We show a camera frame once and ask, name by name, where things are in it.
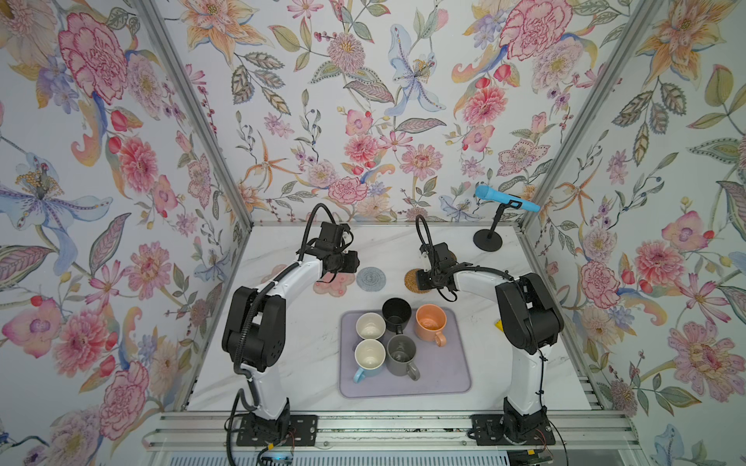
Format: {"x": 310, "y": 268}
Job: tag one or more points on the grey mug cream interior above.
{"x": 370, "y": 326}

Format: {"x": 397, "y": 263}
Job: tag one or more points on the dark grey mug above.
{"x": 401, "y": 355}

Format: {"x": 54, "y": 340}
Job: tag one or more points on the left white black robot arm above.
{"x": 256, "y": 329}

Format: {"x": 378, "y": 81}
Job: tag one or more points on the grey round patterned coaster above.
{"x": 371, "y": 279}

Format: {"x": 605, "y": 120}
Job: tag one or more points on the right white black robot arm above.
{"x": 530, "y": 322}

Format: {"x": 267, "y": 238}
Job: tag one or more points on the black mug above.
{"x": 396, "y": 313}

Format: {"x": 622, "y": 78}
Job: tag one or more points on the blue microphone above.
{"x": 486, "y": 193}

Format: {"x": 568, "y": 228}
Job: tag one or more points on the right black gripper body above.
{"x": 427, "y": 280}

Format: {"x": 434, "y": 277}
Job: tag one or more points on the lavender rectangular mat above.
{"x": 443, "y": 370}

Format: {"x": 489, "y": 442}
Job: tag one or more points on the black microphone stand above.
{"x": 489, "y": 240}

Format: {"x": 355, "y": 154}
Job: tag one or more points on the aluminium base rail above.
{"x": 418, "y": 430}

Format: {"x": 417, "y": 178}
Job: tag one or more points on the orange mug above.
{"x": 431, "y": 322}

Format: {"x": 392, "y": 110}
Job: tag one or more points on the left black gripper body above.
{"x": 343, "y": 261}

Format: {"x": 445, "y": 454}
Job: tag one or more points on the pink flower coaster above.
{"x": 277, "y": 272}
{"x": 334, "y": 284}

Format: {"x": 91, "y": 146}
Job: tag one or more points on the light blue mug cream interior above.
{"x": 370, "y": 356}

